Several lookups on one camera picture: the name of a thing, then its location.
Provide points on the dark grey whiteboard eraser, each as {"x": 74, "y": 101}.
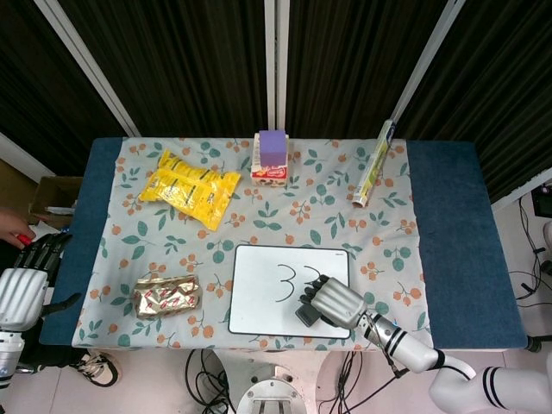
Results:
{"x": 307, "y": 318}

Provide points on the white whiteboard with black frame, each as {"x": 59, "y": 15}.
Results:
{"x": 259, "y": 310}

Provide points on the rolled green and white tube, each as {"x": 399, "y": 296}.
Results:
{"x": 374, "y": 166}

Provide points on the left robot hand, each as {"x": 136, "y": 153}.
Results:
{"x": 21, "y": 297}

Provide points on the person's bare hand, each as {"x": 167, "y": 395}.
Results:
{"x": 13, "y": 226}

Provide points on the gold foil snack pack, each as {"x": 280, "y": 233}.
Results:
{"x": 168, "y": 297}

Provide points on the blue table cover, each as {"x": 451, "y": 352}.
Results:
{"x": 457, "y": 241}

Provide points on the purple foam cube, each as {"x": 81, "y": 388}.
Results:
{"x": 273, "y": 151}

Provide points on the brown cardboard box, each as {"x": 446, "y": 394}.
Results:
{"x": 52, "y": 194}

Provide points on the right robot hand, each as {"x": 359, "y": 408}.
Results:
{"x": 340, "y": 304}

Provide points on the yellow snack bag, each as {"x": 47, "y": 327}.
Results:
{"x": 190, "y": 190}

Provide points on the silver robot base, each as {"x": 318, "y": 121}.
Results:
{"x": 269, "y": 388}

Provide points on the black and white sneaker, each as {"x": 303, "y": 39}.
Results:
{"x": 97, "y": 368}

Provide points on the floral tablecloth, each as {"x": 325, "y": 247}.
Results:
{"x": 280, "y": 220}

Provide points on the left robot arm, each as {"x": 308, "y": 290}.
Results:
{"x": 8, "y": 353}

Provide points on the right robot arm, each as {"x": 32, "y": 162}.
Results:
{"x": 414, "y": 349}

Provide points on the white frame post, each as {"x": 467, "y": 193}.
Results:
{"x": 427, "y": 60}
{"x": 90, "y": 73}
{"x": 276, "y": 64}

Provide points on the purple topped carton box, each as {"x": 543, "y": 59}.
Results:
{"x": 269, "y": 177}

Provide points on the black curtain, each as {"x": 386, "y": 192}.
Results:
{"x": 194, "y": 64}

